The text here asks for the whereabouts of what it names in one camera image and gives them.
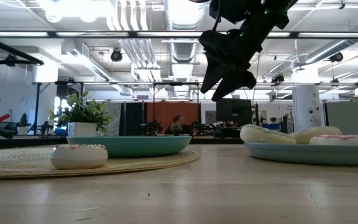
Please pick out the white donut mint icing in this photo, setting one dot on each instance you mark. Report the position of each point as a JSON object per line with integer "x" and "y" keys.
{"x": 266, "y": 135}

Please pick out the white column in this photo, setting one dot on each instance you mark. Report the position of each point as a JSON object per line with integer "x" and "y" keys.
{"x": 306, "y": 109}

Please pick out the orange partition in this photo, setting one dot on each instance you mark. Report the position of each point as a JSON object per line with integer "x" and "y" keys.
{"x": 163, "y": 112}

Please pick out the grey partition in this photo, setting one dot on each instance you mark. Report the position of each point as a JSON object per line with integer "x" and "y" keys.
{"x": 353, "y": 119}

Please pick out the round woven straw placemat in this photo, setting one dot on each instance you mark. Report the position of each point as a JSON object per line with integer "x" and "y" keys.
{"x": 17, "y": 161}

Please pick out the grey-blue plate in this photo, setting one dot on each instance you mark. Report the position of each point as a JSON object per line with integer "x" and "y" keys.
{"x": 315, "y": 154}

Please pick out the teal plate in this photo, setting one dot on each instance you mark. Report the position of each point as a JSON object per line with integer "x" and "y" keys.
{"x": 135, "y": 146}

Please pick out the black computer monitor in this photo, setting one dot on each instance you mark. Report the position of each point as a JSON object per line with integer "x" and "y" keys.
{"x": 233, "y": 112}

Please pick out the black overhead frame beam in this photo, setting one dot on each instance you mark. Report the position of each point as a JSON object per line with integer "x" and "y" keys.
{"x": 104, "y": 34}

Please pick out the plain cream donut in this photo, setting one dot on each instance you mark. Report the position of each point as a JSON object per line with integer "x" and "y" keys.
{"x": 315, "y": 133}

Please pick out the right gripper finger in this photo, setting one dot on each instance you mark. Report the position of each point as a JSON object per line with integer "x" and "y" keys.
{"x": 238, "y": 82}
{"x": 213, "y": 76}

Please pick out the black background frame rig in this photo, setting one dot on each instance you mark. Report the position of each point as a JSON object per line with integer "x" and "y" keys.
{"x": 176, "y": 83}

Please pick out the black ceiling spotlight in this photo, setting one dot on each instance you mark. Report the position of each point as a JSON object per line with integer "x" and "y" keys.
{"x": 336, "y": 57}
{"x": 116, "y": 56}
{"x": 278, "y": 78}

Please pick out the silver ventilation duct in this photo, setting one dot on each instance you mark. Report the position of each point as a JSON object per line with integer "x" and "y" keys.
{"x": 185, "y": 18}

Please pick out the black diagonal frame brace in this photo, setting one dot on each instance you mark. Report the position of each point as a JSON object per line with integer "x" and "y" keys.
{"x": 11, "y": 48}

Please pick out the small green desk plant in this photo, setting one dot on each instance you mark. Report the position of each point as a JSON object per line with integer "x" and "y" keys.
{"x": 176, "y": 129}

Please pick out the white donut red white icing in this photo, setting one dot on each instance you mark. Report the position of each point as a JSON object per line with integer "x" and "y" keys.
{"x": 78, "y": 157}

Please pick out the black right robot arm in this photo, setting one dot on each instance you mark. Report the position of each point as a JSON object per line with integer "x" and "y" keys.
{"x": 275, "y": 15}

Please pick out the small cactus white pot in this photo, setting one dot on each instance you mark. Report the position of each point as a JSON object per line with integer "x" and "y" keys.
{"x": 23, "y": 124}

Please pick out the person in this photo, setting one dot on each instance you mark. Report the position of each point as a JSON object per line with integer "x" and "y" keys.
{"x": 178, "y": 124}

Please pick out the black floor stand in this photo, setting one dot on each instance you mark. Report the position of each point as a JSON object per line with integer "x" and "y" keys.
{"x": 37, "y": 109}

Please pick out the green plant white pot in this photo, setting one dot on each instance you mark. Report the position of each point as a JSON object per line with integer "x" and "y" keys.
{"x": 82, "y": 115}

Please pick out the black table border rail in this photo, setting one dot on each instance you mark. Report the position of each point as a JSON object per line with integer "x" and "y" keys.
{"x": 20, "y": 142}

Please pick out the white donut pink icing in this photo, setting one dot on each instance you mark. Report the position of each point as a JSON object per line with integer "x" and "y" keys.
{"x": 343, "y": 140}

